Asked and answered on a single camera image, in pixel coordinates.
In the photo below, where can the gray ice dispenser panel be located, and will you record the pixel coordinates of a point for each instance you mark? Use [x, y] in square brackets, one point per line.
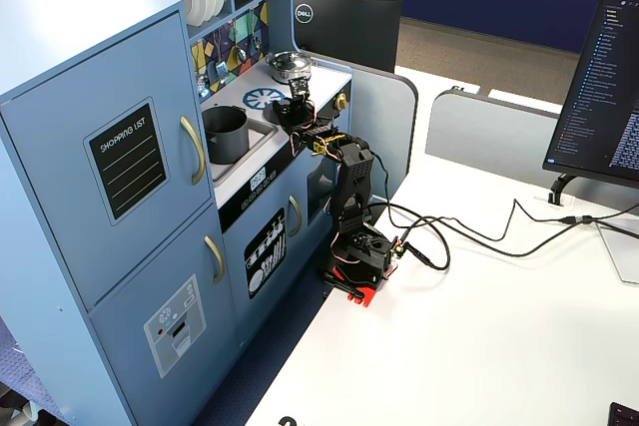
[175, 346]

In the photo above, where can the black keyboard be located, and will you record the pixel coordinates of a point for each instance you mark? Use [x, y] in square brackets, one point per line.
[626, 416]

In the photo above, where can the steel whisk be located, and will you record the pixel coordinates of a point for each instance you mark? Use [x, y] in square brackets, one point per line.
[256, 42]

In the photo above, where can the gray desk divider panel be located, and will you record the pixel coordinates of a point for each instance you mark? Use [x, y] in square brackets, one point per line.
[379, 122]
[474, 131]

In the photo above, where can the monitor showing code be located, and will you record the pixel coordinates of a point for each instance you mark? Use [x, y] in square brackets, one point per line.
[599, 97]

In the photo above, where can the blue fridge door with chalkboard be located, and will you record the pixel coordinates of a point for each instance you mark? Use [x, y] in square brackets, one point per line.
[50, 171]

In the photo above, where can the red robot base mount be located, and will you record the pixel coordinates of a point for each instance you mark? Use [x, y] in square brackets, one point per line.
[367, 296]

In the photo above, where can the black Dell monitor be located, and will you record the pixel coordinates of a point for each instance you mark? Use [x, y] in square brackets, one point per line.
[349, 32]

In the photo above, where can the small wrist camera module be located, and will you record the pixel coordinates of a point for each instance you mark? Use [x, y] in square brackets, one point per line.
[298, 86]

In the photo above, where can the silver monitor stand base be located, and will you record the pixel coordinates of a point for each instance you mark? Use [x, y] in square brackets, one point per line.
[624, 256]

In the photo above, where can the shiny steel pot with lid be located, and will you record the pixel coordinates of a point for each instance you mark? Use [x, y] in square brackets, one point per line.
[284, 62]

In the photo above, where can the small black curved object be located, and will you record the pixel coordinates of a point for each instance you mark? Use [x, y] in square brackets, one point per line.
[284, 418]

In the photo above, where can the blue door with ice dispenser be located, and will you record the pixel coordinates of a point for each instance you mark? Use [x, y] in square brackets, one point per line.
[140, 286]

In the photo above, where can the black shopping list chalkboard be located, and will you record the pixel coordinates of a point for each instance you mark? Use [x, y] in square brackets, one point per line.
[125, 186]

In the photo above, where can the gray plastic pot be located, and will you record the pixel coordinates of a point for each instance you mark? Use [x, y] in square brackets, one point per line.
[227, 141]

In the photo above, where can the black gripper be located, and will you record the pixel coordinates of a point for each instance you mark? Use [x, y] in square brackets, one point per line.
[286, 109]

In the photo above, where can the blue dishwasher door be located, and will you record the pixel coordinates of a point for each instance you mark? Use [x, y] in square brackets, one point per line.
[234, 296]

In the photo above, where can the gray toy sink basin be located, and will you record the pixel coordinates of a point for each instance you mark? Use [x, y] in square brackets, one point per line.
[259, 134]

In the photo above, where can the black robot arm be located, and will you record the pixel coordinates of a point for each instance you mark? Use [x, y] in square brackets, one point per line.
[354, 166]

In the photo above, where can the steel slotted spatula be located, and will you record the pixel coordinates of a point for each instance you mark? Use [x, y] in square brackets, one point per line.
[221, 69]

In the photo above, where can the steel ladle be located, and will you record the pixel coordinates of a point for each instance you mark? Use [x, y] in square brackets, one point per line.
[241, 54]

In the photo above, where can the steel slotted spoon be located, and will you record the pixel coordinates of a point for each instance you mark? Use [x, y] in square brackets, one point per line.
[202, 82]

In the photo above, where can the gold stove knob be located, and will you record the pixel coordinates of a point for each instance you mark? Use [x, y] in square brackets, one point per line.
[341, 101]

